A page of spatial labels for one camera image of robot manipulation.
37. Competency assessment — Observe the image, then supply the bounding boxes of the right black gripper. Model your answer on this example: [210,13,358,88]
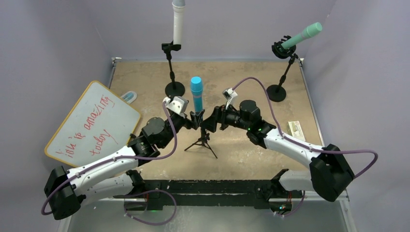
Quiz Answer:
[200,101,250,133]

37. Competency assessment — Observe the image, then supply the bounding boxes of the black tripod mic stand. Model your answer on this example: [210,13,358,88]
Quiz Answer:
[184,128,218,159]

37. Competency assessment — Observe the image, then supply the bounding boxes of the blue microphone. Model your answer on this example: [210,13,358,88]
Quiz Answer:
[190,76,204,112]

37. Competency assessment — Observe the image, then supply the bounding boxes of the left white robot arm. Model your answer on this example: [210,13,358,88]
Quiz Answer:
[41,109,205,220]

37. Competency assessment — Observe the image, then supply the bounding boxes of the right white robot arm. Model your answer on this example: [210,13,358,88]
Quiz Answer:
[200,100,355,202]

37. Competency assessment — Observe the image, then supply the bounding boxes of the black round-base stand left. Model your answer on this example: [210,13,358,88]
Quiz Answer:
[161,41,185,98]

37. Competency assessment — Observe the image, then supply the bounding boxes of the black round-base stand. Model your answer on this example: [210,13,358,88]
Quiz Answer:
[266,40,299,103]
[161,41,185,98]

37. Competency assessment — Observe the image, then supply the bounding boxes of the black round-base stand right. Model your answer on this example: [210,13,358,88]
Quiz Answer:
[266,40,299,103]

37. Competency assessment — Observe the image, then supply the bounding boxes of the white microphone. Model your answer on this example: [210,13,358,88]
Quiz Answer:
[172,0,186,45]

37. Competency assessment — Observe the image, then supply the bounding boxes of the green microphone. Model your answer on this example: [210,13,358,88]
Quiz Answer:
[281,22,322,49]

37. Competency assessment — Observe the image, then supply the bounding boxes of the whiteboard eraser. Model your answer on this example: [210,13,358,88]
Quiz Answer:
[121,91,137,104]

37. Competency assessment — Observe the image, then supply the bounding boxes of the small white green box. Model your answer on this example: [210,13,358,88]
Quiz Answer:
[287,121,306,142]

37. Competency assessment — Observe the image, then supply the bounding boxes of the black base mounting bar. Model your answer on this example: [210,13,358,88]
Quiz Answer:
[125,170,302,212]

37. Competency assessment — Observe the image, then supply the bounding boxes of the yellow-framed whiteboard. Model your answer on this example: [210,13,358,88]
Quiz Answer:
[44,81,141,167]

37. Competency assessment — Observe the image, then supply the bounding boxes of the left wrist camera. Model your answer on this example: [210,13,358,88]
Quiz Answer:
[162,96,189,117]

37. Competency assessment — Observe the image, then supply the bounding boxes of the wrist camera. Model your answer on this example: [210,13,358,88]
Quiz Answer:
[222,88,238,110]
[162,96,189,117]

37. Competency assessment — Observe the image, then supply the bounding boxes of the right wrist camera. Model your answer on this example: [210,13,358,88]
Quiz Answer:
[222,88,238,110]

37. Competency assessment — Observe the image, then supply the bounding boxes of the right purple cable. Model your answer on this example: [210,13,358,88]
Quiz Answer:
[232,76,379,179]

